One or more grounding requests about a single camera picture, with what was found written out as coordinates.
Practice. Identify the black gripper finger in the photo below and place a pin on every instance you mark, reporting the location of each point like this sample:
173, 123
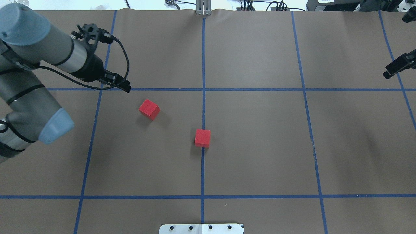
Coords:
403, 62

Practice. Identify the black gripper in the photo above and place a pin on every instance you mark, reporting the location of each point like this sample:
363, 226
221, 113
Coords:
91, 69

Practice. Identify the red cube block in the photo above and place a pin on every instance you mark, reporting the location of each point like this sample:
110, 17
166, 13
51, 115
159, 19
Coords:
149, 109
202, 138

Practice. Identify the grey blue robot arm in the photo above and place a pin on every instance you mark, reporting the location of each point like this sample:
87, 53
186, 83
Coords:
29, 42

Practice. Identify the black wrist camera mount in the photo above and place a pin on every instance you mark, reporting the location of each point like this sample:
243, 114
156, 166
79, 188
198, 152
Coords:
89, 35

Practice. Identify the aluminium frame post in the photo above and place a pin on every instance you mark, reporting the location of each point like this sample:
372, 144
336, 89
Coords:
203, 7

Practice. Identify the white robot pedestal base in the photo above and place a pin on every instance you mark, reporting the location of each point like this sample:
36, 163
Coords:
213, 228

